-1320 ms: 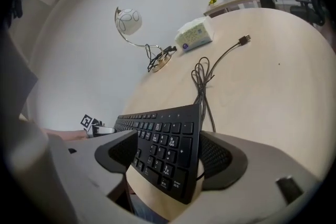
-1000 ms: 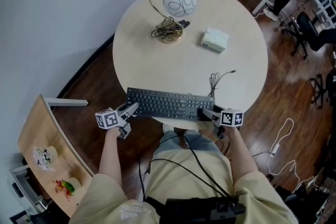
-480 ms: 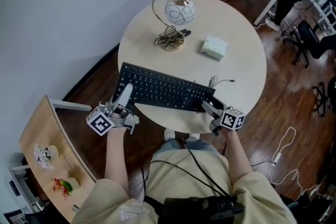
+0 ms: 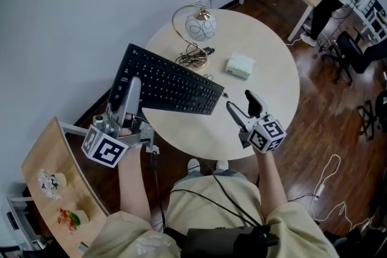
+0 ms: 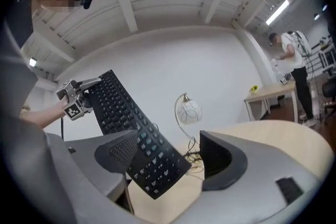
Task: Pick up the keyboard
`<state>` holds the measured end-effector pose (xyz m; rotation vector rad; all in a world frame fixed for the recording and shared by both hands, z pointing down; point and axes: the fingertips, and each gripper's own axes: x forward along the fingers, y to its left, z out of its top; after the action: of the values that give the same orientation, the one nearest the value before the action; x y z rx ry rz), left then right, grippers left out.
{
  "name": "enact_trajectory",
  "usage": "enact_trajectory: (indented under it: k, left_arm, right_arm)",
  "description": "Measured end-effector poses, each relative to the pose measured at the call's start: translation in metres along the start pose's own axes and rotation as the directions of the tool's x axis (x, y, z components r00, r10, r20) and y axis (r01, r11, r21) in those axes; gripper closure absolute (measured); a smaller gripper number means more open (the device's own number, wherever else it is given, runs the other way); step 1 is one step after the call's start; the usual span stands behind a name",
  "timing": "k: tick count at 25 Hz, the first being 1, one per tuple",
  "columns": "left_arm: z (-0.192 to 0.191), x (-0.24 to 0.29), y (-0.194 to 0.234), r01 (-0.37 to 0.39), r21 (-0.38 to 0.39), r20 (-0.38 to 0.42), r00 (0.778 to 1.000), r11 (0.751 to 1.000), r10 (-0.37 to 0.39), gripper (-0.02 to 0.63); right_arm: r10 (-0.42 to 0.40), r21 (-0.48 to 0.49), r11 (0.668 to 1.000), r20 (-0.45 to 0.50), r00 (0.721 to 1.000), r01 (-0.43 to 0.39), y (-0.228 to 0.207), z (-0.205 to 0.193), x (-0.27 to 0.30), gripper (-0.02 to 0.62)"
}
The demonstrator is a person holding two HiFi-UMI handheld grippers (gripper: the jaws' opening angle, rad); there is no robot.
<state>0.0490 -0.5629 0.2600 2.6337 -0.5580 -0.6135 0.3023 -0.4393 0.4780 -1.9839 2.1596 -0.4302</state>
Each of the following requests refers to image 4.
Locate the white shelf rack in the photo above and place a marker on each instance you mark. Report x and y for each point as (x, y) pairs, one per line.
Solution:
(15, 220)

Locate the wooden side shelf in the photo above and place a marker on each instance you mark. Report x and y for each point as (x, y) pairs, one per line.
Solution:
(57, 157)

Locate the beige shirt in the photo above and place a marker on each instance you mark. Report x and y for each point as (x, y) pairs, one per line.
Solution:
(127, 238)

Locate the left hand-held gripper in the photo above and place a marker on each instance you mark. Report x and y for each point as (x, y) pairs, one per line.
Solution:
(104, 149)

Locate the round cream table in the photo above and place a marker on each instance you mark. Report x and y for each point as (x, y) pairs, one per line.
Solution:
(263, 48)

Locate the person's white shoe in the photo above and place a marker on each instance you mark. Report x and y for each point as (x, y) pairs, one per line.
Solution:
(222, 164)
(193, 166)

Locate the black office chair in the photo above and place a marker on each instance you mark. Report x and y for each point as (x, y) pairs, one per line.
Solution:
(349, 46)
(370, 118)

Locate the black keyboard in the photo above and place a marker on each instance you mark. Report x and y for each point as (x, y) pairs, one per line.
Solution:
(169, 84)

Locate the white tissue box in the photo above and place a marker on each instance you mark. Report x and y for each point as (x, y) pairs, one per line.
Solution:
(240, 68)

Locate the gold lamp white globe shade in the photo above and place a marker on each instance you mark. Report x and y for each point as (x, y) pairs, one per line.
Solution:
(201, 27)

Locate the person's right white shoe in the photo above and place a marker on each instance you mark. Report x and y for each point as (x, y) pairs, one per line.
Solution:
(222, 164)

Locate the black waist pack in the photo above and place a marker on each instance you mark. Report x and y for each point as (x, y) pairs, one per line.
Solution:
(217, 240)

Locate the white power strip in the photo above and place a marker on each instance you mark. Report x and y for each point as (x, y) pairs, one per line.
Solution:
(319, 191)

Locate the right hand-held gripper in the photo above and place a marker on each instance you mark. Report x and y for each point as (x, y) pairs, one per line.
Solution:
(267, 136)

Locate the red flower pot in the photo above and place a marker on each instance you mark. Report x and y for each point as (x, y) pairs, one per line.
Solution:
(69, 217)

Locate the white flower pot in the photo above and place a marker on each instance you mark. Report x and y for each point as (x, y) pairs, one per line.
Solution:
(48, 184)

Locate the person's left hand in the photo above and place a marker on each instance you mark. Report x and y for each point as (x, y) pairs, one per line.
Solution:
(128, 124)

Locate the person's right forearm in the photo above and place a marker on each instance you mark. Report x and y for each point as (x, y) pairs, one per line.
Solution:
(270, 184)

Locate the person's left forearm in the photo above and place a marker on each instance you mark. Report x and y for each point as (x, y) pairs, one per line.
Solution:
(133, 187)

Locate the person's left white shoe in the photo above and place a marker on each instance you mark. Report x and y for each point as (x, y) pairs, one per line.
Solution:
(193, 166)

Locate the beige shorts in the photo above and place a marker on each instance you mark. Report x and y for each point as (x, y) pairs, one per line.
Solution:
(205, 205)

